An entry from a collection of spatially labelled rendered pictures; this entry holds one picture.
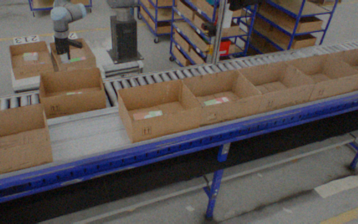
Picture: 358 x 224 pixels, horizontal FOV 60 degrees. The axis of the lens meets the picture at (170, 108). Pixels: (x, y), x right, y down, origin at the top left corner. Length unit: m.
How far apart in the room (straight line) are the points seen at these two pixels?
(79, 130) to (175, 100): 0.61
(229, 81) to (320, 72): 0.81
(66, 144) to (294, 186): 1.92
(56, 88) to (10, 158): 0.87
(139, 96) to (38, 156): 0.65
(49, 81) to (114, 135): 0.75
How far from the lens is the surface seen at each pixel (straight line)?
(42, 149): 1.55
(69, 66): 2.50
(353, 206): 2.98
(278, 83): 2.33
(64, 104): 2.04
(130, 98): 1.82
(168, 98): 1.91
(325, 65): 2.58
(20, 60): 2.79
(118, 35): 2.54
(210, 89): 2.03
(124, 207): 2.15
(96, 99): 2.03
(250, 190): 2.71
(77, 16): 2.04
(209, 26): 2.55
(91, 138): 1.72
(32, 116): 1.78
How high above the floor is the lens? 2.05
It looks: 38 degrees down
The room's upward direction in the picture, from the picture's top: 4 degrees clockwise
